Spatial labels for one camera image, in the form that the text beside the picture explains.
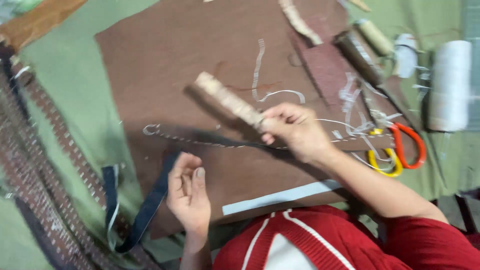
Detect person's left hand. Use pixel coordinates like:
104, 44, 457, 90
166, 152, 212, 236

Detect person's right hand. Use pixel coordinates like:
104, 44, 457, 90
260, 103, 335, 164

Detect beige wooden stick tool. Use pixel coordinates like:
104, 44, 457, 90
194, 71, 265, 131

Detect white curled paper strip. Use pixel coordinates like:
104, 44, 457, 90
251, 38, 306, 104

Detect brown leather sheet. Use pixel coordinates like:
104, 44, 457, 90
94, 0, 421, 241

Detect light blue paper strip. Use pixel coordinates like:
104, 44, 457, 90
222, 179, 344, 216

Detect maroon leather piece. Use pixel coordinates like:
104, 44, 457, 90
290, 19, 370, 109

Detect dark brown cylinder tool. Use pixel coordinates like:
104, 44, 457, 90
334, 31, 384, 86

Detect beige leather strip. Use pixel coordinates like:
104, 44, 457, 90
278, 0, 324, 46

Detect red white knit sweater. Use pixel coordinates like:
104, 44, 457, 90
212, 204, 480, 270

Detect beige thread spool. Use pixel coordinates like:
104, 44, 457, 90
354, 19, 395, 58

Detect small white bottle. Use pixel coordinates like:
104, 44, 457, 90
394, 33, 419, 79

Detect white thread spool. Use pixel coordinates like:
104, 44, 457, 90
427, 40, 473, 133

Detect green cloth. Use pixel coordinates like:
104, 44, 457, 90
0, 0, 480, 270

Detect brown perforated leather belt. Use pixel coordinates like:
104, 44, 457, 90
0, 41, 162, 270

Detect tan leather piece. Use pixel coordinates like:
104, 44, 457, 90
0, 0, 89, 49

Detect thin dark stitched strap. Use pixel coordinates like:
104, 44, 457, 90
142, 124, 394, 151

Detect yellow handled scissors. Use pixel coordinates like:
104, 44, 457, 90
367, 128, 404, 178

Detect orange handled scissors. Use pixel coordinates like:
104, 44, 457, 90
388, 122, 427, 170

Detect dark blue strap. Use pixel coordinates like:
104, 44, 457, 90
102, 150, 182, 255

